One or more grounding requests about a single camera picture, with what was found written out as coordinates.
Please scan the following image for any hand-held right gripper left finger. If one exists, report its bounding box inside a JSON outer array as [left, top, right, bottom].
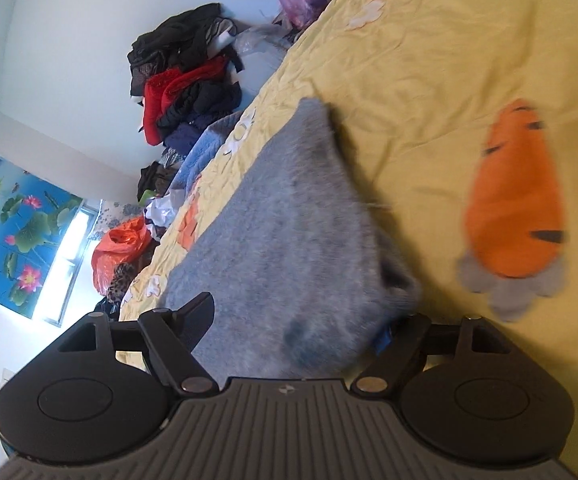
[[49, 291, 220, 398]]

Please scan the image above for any pile of clothes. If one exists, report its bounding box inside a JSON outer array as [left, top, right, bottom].
[[128, 2, 246, 147]]

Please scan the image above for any dark cloth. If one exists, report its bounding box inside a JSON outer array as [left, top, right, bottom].
[[93, 296, 122, 322]]

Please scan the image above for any floral print pillow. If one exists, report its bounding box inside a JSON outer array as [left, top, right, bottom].
[[96, 199, 142, 233]]

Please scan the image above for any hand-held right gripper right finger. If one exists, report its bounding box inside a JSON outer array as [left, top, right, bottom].
[[351, 312, 522, 400]]

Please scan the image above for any orange plastic bag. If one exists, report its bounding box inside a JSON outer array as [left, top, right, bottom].
[[92, 215, 154, 297]]

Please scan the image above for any white crumpled paper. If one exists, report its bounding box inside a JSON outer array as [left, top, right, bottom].
[[143, 194, 177, 233]]

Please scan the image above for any lotus flower wall poster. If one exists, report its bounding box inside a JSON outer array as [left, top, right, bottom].
[[0, 146, 86, 320]]

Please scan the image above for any window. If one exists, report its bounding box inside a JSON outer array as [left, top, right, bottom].
[[33, 199, 101, 327]]

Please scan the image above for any leopard print cloth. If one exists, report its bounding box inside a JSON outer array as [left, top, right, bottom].
[[106, 261, 136, 307]]

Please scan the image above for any clear plastic bag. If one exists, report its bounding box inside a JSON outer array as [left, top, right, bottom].
[[233, 22, 292, 63]]

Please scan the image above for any grey sweater with navy sleeves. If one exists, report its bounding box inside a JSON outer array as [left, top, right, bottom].
[[161, 97, 424, 380]]

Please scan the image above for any light blue knit cloth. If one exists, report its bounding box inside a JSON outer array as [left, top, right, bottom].
[[170, 112, 244, 197]]

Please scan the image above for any yellow carrot print blanket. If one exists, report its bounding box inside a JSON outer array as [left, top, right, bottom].
[[118, 0, 578, 406]]

